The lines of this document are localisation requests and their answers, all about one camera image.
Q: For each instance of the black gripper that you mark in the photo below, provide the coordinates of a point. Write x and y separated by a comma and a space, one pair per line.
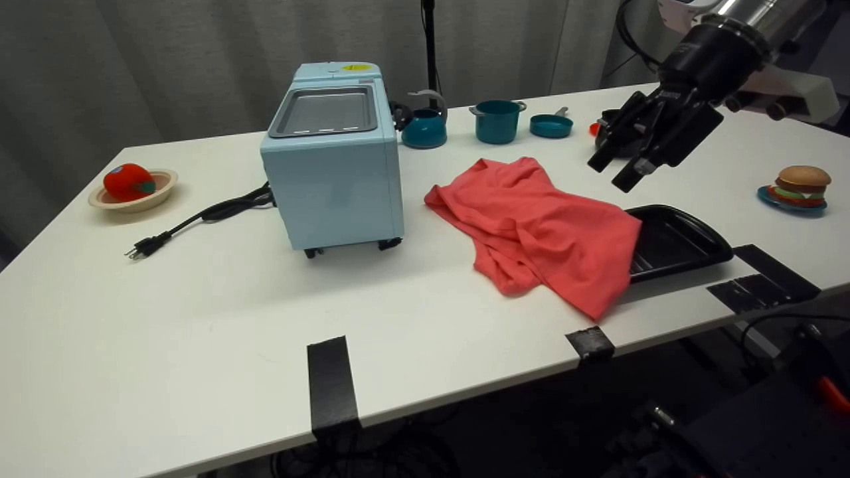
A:
648, 132

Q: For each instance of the orange shirt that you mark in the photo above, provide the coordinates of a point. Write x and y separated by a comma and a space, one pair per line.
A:
526, 232

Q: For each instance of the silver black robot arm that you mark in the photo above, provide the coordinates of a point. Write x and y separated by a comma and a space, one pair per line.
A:
725, 60

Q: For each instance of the teal pot lid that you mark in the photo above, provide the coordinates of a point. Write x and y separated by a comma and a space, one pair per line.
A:
554, 127

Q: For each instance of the black baking tray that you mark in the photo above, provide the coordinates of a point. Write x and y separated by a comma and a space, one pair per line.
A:
674, 244

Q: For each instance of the teal toy pot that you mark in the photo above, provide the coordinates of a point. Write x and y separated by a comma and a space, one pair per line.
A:
497, 120

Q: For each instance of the teal small plate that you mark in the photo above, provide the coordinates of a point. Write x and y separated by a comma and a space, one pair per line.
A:
802, 210

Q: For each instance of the black tape square middle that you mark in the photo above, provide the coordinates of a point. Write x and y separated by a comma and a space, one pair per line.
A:
590, 343

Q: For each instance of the toy hamburger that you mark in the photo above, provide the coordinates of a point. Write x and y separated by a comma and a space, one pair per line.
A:
802, 185

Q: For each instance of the black tape patch right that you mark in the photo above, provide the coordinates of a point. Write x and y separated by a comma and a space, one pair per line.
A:
772, 286

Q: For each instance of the teal toy kettle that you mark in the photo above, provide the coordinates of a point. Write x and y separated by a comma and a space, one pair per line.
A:
420, 129

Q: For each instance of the black stand pole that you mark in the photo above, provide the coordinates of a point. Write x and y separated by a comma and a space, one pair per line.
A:
428, 30

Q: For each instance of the light blue toaster oven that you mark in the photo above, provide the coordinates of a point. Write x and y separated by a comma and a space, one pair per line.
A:
330, 157

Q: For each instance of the black tape strip left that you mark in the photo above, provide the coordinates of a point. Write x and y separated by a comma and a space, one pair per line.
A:
330, 388

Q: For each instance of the beige plate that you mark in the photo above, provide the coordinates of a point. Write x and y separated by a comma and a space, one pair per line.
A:
160, 188

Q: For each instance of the red toy tomato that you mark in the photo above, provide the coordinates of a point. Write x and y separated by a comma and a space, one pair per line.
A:
128, 182

